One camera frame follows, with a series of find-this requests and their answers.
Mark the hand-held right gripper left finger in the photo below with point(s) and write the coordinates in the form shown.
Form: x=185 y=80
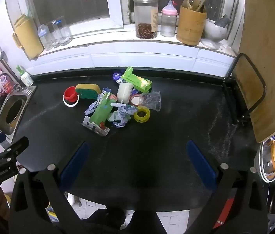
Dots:
x=75 y=165

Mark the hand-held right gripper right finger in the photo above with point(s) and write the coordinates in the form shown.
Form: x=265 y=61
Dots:
x=200 y=165

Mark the green drink carton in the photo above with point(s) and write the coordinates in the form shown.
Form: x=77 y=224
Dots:
x=102 y=112

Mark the red cabinet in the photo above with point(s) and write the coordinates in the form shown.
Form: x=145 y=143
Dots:
x=222 y=212

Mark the red printed packet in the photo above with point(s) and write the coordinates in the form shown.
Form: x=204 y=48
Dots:
x=5 y=84

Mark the steel sink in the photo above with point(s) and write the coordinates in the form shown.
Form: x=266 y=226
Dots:
x=27 y=92

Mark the steel pot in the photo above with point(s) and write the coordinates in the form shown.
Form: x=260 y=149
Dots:
x=261 y=160

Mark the pale green small packet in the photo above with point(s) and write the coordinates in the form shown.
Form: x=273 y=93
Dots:
x=114 y=117

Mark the crumpled blue white wrapper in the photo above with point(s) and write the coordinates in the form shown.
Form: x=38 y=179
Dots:
x=96 y=103
x=124 y=114

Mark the person's leg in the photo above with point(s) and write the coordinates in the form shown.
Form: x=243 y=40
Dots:
x=113 y=220

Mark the white soap bottle green pump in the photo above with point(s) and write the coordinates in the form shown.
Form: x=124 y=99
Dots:
x=26 y=79

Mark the white plastic straw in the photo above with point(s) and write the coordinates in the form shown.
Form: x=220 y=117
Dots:
x=118 y=104

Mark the yellow green sponge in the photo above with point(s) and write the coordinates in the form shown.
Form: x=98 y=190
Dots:
x=87 y=90

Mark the yellow tape roll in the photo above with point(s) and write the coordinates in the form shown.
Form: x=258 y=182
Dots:
x=136 y=115

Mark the clear plastic cup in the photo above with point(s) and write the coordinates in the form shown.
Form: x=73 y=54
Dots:
x=153 y=100

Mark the small white plastic bottle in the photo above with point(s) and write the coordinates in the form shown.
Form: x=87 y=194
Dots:
x=124 y=92

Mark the purple wrapper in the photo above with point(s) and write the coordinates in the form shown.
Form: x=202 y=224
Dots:
x=116 y=76

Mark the black metal rack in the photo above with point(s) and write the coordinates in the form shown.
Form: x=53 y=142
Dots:
x=264 y=87

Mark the green snack packet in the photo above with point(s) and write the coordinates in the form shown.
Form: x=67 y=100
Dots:
x=137 y=79

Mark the beige plastic pitcher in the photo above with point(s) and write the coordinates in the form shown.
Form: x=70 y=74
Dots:
x=27 y=39

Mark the baby bottle with blue collar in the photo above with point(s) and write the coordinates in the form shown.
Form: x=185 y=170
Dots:
x=43 y=36

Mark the clear glass tumbler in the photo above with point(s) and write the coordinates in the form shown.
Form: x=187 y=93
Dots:
x=55 y=33
x=64 y=30

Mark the wooden cutting board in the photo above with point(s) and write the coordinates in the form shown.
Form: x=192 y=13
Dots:
x=266 y=53

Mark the bamboo utensil holder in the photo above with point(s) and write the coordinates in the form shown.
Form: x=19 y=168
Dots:
x=191 y=26

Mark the grey stone pestle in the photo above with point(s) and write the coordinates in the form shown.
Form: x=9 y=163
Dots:
x=222 y=19

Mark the baby bottle with pink collar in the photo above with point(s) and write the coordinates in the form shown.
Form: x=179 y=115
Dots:
x=169 y=19

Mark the clear jar with red beans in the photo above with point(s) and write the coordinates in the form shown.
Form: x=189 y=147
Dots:
x=146 y=17

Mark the white window frame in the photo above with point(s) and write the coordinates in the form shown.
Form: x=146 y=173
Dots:
x=115 y=2

